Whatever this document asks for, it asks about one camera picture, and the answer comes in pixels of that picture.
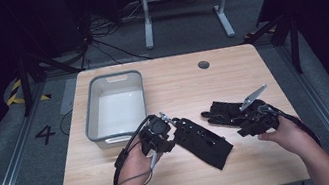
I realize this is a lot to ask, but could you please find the long black glove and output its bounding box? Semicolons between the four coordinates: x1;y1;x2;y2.
168;108;238;178

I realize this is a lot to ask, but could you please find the black glove with spread fingers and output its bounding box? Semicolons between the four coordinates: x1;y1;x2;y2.
199;92;271;133

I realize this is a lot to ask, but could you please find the grey table cable grommet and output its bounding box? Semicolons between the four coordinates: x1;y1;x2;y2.
197;59;211;71

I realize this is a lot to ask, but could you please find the person's left hand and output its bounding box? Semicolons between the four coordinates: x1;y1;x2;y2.
112;138;170;185

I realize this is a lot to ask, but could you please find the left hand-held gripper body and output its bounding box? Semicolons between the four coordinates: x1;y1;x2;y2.
135;109;180;158

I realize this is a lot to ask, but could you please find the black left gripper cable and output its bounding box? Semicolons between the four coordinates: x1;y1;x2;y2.
102;114;166;185

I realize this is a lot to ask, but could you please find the grey plastic bin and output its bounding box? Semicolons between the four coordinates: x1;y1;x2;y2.
76;68;154;153

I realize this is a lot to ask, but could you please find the grey left gripper cable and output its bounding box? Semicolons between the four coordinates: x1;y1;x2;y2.
109;150;163;185

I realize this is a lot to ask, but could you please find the thin black floor cable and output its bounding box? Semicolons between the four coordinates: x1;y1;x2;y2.
56;109;78;138

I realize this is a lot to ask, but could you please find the black metal stand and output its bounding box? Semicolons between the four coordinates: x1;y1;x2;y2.
240;11;306;83
12;44;89;118

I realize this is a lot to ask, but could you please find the yellow and black floor tape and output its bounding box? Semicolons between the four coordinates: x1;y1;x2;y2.
3;74;53;108

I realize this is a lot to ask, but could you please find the person's right hand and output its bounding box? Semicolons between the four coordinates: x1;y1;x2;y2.
254;110;315;162

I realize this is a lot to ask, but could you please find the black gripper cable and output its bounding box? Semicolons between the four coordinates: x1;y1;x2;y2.
102;114;166;185
257;96;322;155

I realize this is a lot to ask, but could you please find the bundle of floor cables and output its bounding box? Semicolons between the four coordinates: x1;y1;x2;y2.
69;0;155;72

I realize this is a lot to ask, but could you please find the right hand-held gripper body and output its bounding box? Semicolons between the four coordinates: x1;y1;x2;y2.
230;82;284;139

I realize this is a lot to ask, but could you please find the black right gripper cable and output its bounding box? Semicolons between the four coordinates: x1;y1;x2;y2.
257;96;322;155

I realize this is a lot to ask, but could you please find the grey floor plate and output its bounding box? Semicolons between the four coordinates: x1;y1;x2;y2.
54;77;83;117

